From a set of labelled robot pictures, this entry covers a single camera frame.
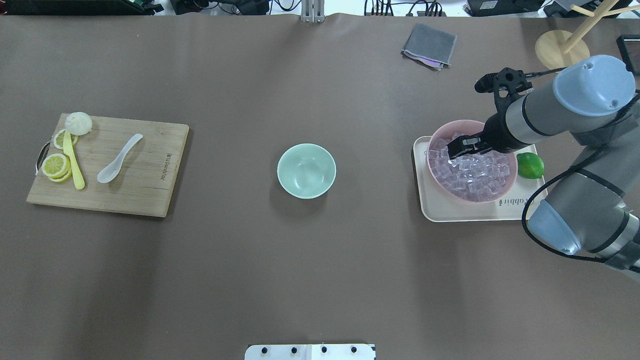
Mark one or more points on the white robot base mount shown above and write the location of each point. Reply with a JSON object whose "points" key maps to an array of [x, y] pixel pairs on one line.
{"points": [[318, 351]]}

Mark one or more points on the green lime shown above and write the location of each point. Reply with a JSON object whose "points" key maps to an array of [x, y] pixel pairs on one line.
{"points": [[530, 165]]}

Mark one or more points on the yellow plastic knife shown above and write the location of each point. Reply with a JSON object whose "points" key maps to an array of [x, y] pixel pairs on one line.
{"points": [[68, 150]]}

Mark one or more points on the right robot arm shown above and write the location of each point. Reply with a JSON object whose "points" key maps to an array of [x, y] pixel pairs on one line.
{"points": [[576, 214]]}

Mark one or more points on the bamboo cutting board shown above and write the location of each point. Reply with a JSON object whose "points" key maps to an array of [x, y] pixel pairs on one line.
{"points": [[145, 184]]}

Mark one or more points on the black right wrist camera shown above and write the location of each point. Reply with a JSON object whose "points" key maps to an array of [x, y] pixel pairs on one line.
{"points": [[505, 85]]}

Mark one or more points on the metal bracket at table edge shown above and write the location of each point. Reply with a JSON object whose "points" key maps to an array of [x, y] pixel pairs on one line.
{"points": [[313, 11]]}

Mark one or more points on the black box at edge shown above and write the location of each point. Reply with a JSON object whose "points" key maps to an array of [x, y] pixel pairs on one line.
{"points": [[629, 48]]}

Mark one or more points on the wooden stand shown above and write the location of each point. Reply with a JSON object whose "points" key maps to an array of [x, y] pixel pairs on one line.
{"points": [[562, 49]]}

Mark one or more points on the grey folded cloth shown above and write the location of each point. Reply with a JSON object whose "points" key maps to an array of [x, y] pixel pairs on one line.
{"points": [[430, 46]]}

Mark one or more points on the lemon slice stack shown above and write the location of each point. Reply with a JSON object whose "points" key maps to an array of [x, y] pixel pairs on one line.
{"points": [[57, 167]]}

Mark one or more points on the pink bowl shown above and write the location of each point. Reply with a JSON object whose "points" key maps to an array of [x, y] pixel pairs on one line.
{"points": [[442, 190]]}

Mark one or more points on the cream plastic tray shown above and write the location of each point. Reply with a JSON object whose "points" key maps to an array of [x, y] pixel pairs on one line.
{"points": [[439, 206]]}

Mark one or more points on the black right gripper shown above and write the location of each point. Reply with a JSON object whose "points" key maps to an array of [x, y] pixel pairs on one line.
{"points": [[495, 131]]}

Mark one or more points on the white steamed bun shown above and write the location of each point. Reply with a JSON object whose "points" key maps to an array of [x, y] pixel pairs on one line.
{"points": [[78, 123]]}

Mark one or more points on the white ceramic spoon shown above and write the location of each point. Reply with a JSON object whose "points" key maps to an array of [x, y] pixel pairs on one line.
{"points": [[112, 170]]}

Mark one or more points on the lemon slice near bun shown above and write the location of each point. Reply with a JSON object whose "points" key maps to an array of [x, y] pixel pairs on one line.
{"points": [[59, 139]]}

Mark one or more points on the mint green bowl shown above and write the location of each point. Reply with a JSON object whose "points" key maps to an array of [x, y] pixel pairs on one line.
{"points": [[306, 171]]}

